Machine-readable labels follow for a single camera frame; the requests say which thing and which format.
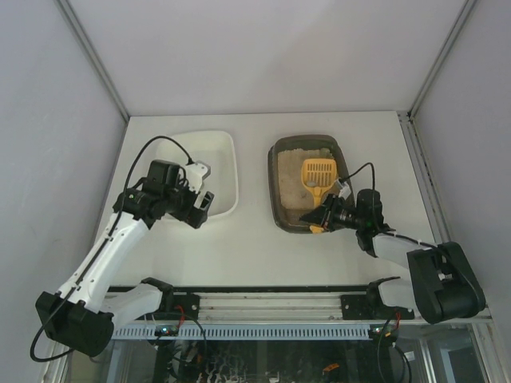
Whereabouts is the aluminium frame post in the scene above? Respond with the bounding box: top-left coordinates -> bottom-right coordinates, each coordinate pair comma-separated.
408,0 -> 479,119
53,0 -> 130,124

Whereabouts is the left aluminium frame post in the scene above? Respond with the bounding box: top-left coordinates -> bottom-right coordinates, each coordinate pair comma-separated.
53,0 -> 130,124

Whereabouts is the white plastic tub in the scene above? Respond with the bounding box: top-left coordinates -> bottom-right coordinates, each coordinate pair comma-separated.
156,130 -> 239,221

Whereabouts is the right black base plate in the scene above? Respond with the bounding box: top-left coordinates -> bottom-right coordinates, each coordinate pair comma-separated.
340,294 -> 415,321

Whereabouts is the right side aluminium rail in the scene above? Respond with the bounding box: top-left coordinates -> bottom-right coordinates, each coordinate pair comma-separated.
397,111 -> 454,243

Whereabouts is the aluminium mounting rail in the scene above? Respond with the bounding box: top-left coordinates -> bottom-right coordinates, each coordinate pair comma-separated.
103,290 -> 493,322

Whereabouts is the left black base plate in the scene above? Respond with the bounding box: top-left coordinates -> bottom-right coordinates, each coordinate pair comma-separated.
157,293 -> 200,319

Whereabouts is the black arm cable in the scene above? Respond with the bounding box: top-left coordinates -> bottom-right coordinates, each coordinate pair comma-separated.
29,135 -> 196,363
341,161 -> 484,304

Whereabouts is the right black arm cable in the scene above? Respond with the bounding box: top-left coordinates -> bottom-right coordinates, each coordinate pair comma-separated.
341,161 -> 484,304

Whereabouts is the grey slotted cable duct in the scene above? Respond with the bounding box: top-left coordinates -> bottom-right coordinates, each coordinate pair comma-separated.
112,323 -> 370,341

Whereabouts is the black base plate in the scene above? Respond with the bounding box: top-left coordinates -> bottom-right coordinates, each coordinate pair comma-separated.
340,294 -> 415,321
157,293 -> 200,319

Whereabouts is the green clump far corner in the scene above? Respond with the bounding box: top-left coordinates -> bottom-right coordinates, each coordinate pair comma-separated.
319,148 -> 332,158

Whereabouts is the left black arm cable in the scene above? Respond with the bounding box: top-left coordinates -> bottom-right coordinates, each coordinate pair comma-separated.
29,135 -> 196,363

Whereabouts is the right aluminium frame post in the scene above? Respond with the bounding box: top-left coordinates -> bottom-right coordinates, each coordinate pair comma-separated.
408,0 -> 479,119

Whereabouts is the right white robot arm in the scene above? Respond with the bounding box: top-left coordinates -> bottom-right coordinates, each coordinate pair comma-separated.
299,189 -> 486,324

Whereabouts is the yellow litter scoop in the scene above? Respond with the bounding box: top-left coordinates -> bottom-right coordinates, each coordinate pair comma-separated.
299,157 -> 339,234

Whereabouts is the dark brown litter box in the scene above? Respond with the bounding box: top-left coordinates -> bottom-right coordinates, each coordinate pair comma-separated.
267,134 -> 348,234

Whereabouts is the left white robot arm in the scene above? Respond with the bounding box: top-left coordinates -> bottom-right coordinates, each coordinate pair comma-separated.
35,160 -> 214,357

